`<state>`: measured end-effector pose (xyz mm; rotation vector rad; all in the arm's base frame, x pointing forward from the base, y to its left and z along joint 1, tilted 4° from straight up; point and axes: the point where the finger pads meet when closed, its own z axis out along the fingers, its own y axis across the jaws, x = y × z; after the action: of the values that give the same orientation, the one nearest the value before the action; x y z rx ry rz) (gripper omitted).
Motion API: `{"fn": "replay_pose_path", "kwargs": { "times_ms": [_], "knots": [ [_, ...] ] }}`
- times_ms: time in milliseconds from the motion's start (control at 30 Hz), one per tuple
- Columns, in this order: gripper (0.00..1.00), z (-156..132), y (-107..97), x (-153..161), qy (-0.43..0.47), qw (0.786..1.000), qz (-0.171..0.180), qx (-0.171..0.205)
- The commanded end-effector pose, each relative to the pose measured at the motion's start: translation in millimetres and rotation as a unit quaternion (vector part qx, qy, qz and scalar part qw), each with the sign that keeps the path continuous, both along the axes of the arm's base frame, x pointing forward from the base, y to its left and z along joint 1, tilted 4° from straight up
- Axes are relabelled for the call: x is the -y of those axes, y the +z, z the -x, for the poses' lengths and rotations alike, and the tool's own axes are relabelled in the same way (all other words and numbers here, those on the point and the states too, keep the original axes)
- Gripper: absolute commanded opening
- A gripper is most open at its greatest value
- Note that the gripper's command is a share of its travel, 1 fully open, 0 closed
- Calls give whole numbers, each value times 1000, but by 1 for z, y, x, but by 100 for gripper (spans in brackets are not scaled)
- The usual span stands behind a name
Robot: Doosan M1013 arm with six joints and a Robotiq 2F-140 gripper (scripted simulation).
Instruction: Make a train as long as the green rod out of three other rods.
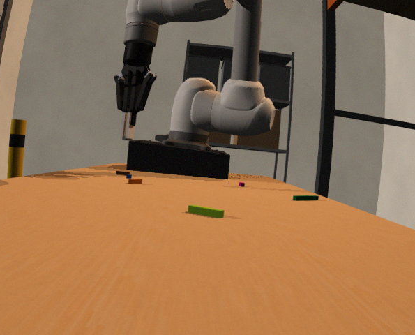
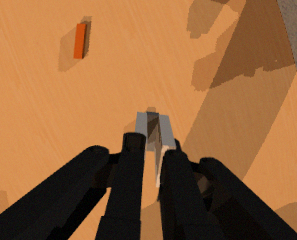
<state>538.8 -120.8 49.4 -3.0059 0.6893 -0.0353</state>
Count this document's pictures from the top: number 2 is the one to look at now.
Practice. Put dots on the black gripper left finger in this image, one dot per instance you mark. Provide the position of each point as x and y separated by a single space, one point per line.
56 207

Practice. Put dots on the grey rod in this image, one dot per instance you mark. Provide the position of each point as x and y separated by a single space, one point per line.
152 122

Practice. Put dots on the orange rod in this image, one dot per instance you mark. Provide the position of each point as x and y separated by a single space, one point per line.
80 40

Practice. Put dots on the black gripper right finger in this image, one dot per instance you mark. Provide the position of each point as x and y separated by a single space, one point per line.
235 208

